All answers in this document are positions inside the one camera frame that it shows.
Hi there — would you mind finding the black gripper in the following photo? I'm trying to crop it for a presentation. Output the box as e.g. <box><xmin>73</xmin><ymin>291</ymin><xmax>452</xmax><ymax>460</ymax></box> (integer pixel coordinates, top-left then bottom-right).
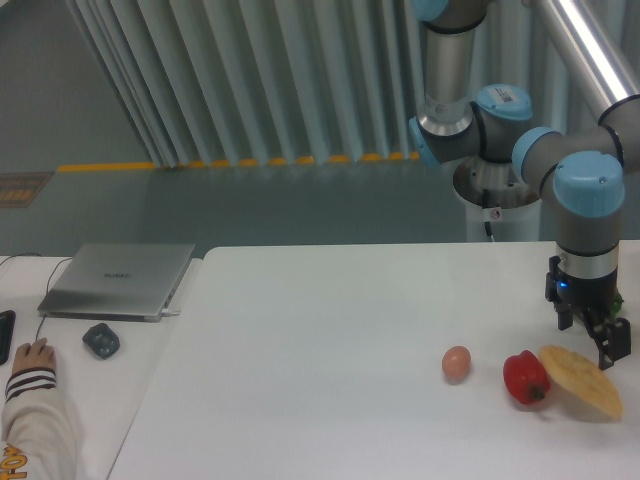
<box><xmin>545</xmin><ymin>255</ymin><xmax>630</xmax><ymax>370</ymax></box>

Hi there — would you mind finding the person's hand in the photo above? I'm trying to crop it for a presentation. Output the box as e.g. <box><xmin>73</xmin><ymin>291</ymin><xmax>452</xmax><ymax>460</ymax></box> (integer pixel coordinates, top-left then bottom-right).
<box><xmin>12</xmin><ymin>338</ymin><xmax>57</xmax><ymax>376</ymax></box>

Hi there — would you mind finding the black phone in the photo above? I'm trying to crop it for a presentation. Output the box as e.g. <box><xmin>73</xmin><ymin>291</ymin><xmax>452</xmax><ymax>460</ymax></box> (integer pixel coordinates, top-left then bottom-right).
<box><xmin>0</xmin><ymin>310</ymin><xmax>16</xmax><ymax>365</ymax></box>

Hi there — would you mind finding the green bell pepper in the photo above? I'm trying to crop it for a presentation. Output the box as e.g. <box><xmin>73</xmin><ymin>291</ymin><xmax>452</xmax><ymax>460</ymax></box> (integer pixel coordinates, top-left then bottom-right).
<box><xmin>610</xmin><ymin>291</ymin><xmax>624</xmax><ymax>319</ymax></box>

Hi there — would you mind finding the brown egg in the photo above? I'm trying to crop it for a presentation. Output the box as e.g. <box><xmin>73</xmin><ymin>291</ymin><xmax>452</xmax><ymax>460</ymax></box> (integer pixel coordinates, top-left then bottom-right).
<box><xmin>441</xmin><ymin>346</ymin><xmax>471</xmax><ymax>382</ymax></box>

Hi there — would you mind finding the black pedestal cable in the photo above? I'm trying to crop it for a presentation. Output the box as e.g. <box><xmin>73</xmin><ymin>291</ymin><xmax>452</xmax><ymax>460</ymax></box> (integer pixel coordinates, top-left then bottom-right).
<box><xmin>481</xmin><ymin>188</ymin><xmax>497</xmax><ymax>244</ymax></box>

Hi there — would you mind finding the triangular bread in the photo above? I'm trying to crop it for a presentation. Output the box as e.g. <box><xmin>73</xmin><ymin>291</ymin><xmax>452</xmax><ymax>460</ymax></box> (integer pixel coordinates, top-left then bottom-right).
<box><xmin>538</xmin><ymin>345</ymin><xmax>624</xmax><ymax>420</ymax></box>

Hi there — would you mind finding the dark grey small tray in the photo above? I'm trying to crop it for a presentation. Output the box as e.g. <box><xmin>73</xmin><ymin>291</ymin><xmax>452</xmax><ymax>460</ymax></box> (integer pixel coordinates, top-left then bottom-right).
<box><xmin>82</xmin><ymin>323</ymin><xmax>121</xmax><ymax>360</ymax></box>

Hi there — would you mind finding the red bell pepper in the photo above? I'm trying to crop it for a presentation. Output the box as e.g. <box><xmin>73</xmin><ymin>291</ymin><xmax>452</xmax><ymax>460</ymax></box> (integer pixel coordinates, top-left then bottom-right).
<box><xmin>503</xmin><ymin>350</ymin><xmax>551</xmax><ymax>405</ymax></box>

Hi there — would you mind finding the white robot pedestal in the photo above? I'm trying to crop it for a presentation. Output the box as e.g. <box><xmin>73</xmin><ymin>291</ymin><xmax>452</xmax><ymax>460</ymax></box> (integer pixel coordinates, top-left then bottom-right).
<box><xmin>452</xmin><ymin>157</ymin><xmax>542</xmax><ymax>242</ymax></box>

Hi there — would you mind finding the white side table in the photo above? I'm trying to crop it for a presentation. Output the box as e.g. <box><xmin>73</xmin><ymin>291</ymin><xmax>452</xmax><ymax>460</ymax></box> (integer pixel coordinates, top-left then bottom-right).
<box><xmin>1</xmin><ymin>256</ymin><xmax>200</xmax><ymax>479</ymax></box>

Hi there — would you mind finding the silver closed laptop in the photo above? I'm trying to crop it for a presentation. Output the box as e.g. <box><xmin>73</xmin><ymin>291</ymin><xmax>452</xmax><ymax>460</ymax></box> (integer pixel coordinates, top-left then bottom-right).
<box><xmin>38</xmin><ymin>243</ymin><xmax>195</xmax><ymax>322</ymax></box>

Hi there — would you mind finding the white sleeved forearm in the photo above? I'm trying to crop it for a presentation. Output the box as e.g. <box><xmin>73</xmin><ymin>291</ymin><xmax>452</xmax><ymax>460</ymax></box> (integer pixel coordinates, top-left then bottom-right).
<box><xmin>1</xmin><ymin>367</ymin><xmax>77</xmax><ymax>479</ymax></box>

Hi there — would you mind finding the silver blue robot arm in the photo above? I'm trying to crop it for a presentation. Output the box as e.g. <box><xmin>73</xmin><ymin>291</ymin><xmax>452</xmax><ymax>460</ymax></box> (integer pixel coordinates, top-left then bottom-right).
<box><xmin>409</xmin><ymin>1</ymin><xmax>639</xmax><ymax>369</ymax></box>

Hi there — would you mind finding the folded grey partition screen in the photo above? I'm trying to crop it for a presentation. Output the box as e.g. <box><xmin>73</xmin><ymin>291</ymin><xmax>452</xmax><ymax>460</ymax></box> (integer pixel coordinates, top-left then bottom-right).
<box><xmin>67</xmin><ymin>0</ymin><xmax>640</xmax><ymax>168</ymax></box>

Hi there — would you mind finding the grey mouse cable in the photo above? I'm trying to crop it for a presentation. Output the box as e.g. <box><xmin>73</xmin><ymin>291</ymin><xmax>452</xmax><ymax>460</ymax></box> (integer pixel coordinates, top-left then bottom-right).
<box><xmin>0</xmin><ymin>252</ymin><xmax>75</xmax><ymax>342</ymax></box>

